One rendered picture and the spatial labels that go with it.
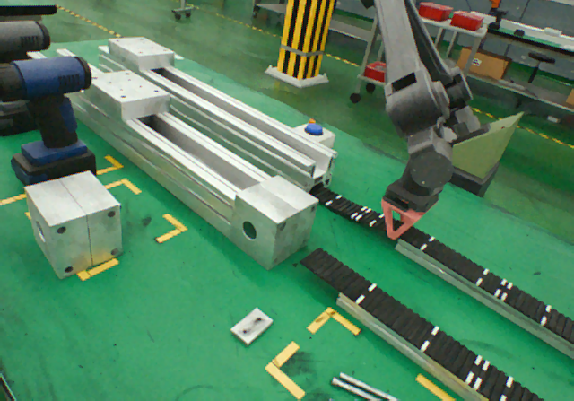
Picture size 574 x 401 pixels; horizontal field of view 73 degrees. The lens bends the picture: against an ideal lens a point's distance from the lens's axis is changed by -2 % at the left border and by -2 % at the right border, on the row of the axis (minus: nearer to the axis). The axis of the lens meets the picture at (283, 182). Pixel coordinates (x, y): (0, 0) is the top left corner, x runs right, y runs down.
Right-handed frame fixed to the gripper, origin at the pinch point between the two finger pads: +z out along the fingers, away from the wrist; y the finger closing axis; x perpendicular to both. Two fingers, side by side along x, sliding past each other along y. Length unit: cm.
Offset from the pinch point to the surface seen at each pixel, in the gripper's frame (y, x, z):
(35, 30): 31, -72, -18
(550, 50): -456, -42, 8
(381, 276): 10.2, 3.1, 3.1
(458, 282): 1.8, 13.0, 2.0
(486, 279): 0.2, 16.3, -0.2
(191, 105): 4, -55, -3
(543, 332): 1.5, 26.5, 2.0
